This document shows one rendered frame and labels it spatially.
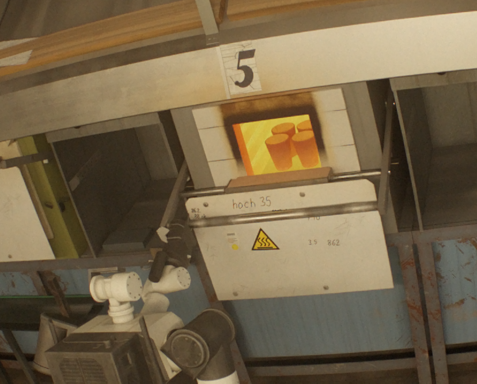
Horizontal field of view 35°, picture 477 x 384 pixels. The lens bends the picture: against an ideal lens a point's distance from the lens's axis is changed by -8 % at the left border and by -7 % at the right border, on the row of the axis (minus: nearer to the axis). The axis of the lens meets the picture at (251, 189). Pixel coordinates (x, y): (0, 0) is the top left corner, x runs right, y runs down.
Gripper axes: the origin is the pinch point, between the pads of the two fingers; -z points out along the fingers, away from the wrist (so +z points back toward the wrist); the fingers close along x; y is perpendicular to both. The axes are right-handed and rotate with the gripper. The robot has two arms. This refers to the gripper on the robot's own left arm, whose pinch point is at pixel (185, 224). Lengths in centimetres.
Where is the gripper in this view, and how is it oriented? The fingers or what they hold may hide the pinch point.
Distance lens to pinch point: 247.5
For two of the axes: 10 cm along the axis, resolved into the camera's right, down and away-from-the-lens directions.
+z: -1.9, 6.9, -7.0
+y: -9.3, 1.0, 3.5
